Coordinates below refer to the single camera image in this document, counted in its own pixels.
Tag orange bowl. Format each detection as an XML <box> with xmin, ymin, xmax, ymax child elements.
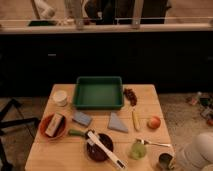
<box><xmin>39</xmin><ymin>113</ymin><xmax>67</xmax><ymax>141</ymax></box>

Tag light green cup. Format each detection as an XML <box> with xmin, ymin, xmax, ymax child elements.
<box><xmin>129</xmin><ymin>141</ymin><xmax>147</xmax><ymax>160</ymax></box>

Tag silver fork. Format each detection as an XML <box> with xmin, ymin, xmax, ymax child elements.
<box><xmin>136</xmin><ymin>139</ymin><xmax>171</xmax><ymax>147</ymax></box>

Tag white black box in bowl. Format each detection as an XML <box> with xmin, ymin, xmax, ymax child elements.
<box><xmin>45</xmin><ymin>113</ymin><xmax>64</xmax><ymax>137</ymax></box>

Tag green handled utensil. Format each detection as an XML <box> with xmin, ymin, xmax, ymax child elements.
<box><xmin>68</xmin><ymin>129</ymin><xmax>86</xmax><ymax>138</ymax></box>

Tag dark red grapes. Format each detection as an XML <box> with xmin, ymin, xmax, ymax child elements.
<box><xmin>124</xmin><ymin>88</ymin><xmax>137</xmax><ymax>106</ymax></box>

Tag dark metal cup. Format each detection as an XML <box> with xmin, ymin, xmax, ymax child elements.
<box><xmin>158</xmin><ymin>153</ymin><xmax>175</xmax><ymax>171</ymax></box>

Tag blue rectangular sponge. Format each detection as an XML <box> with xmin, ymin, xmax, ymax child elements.
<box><xmin>72</xmin><ymin>112</ymin><xmax>92</xmax><ymax>127</ymax></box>

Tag black tripod stand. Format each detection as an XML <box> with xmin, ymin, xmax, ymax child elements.
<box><xmin>0</xmin><ymin>99</ymin><xmax>40</xmax><ymax>171</ymax></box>

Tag green plastic tray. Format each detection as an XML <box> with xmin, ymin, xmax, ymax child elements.
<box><xmin>72</xmin><ymin>76</ymin><xmax>124</xmax><ymax>110</ymax></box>

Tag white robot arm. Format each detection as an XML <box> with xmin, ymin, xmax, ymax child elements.
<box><xmin>176</xmin><ymin>132</ymin><xmax>213</xmax><ymax>171</ymax></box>

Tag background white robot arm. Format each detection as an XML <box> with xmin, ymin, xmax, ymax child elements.
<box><xmin>35</xmin><ymin>0</ymin><xmax>55</xmax><ymax>19</ymax></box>

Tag wooden table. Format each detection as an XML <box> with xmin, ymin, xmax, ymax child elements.
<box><xmin>25</xmin><ymin>84</ymin><xmax>174</xmax><ymax>171</ymax></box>

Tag dark brown bowl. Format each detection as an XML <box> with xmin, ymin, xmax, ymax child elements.
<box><xmin>86</xmin><ymin>133</ymin><xmax>114</xmax><ymax>162</ymax></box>

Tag grey triangular cloth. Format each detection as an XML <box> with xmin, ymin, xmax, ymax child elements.
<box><xmin>108</xmin><ymin>112</ymin><xmax>128</xmax><ymax>133</ymax></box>

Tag red yellow apple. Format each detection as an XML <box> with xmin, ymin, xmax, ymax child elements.
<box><xmin>147</xmin><ymin>116</ymin><xmax>161</xmax><ymax>129</ymax></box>

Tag white cup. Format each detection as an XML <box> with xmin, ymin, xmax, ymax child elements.
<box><xmin>53</xmin><ymin>90</ymin><xmax>67</xmax><ymax>107</ymax></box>

